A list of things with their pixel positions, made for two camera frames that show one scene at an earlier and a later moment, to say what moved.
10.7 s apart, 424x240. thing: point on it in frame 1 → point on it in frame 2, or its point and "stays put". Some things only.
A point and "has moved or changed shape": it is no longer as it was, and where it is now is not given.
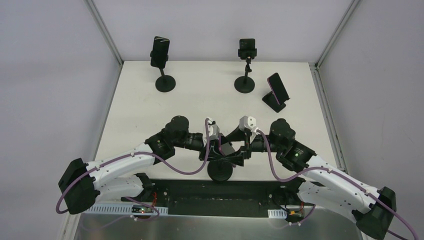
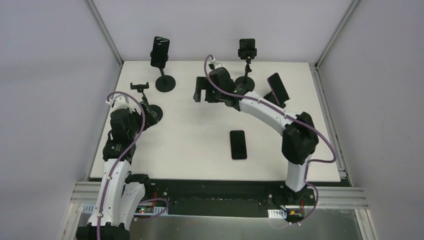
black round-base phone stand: [219, 170] → [155, 112]
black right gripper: [247, 147] → [201, 89]
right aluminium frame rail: [315, 67] stays put
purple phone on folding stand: [278, 88] stays put
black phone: [159, 54] stays put
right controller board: [291, 213] stays put
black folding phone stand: [271, 100] stays put
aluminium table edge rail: [103, 25] stays put
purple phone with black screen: [222, 140] has moved or changed shape
